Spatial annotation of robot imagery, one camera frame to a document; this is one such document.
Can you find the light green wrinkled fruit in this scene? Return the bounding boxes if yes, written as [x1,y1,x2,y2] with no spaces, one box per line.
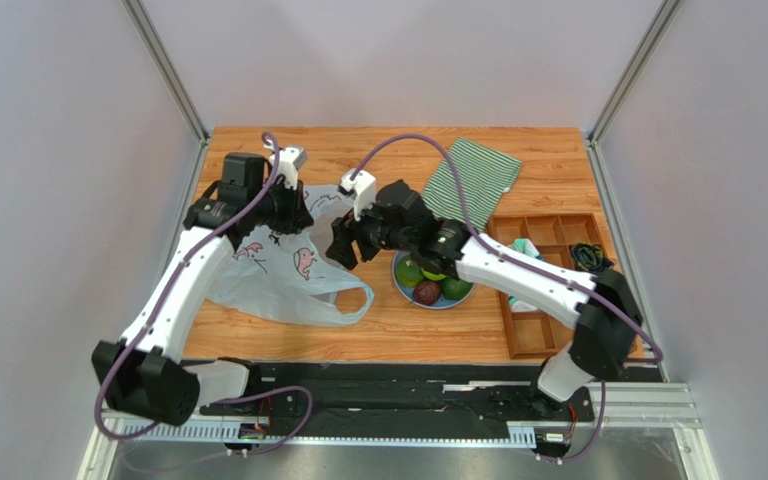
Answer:
[420,269,446,282]

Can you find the dark green round fruit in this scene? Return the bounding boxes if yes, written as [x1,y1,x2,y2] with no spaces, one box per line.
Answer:
[394,256,426,288]

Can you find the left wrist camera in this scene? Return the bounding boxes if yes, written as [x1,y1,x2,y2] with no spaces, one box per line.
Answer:
[268,145,308,190]

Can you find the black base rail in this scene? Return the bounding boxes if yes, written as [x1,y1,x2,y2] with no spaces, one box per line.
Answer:
[177,359,665,442]

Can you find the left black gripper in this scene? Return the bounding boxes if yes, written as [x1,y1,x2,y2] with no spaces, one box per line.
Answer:
[249,177,314,236]

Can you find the green avocado fruit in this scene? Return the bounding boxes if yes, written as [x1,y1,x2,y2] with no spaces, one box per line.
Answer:
[439,277,474,301]

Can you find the green white striped cloth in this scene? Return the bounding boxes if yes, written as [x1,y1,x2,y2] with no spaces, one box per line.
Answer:
[421,137,522,232]

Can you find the wooden compartment tray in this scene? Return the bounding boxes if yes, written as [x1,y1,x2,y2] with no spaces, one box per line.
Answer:
[487,212,640,361]

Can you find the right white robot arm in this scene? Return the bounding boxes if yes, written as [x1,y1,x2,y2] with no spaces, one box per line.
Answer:
[326,172,642,402]

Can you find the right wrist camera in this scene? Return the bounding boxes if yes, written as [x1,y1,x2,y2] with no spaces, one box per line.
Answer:
[338,169,377,220]

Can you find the dark coiled cable bundle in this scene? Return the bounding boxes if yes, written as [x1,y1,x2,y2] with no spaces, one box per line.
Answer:
[568,242,615,275]

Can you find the dark purple passion fruit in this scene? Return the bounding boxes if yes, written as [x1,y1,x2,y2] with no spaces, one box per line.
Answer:
[412,279,442,306]

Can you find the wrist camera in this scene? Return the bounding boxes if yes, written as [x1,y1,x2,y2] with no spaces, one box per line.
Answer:
[268,145,308,190]
[338,169,377,220]

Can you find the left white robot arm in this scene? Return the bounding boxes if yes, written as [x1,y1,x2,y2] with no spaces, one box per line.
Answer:
[91,146,313,426]

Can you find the blue round plate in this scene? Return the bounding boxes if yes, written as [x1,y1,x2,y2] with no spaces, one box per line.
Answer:
[391,252,475,310]

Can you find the light blue cartoon plastic bag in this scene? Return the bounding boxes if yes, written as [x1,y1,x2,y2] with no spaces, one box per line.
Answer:
[207,185,375,327]

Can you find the teal white socks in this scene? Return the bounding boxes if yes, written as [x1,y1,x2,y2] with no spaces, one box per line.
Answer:
[508,238,543,313]

